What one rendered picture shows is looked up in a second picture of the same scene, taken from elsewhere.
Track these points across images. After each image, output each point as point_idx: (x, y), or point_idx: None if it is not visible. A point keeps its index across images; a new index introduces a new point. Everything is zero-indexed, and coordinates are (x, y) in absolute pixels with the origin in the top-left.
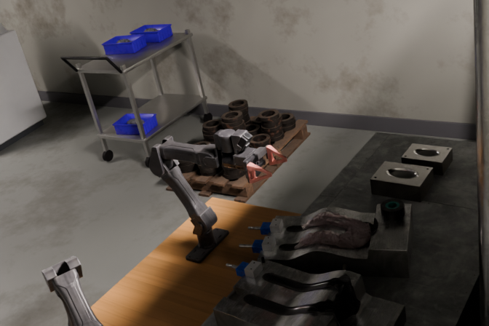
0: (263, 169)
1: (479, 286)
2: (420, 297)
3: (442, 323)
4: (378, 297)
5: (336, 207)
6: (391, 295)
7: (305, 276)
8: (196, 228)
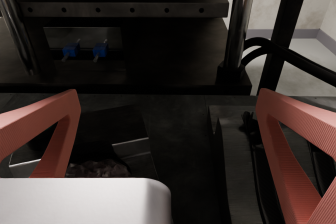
0: (297, 101)
1: None
2: (169, 120)
3: (194, 101)
4: (212, 125)
5: None
6: (177, 142)
7: (242, 214)
8: None
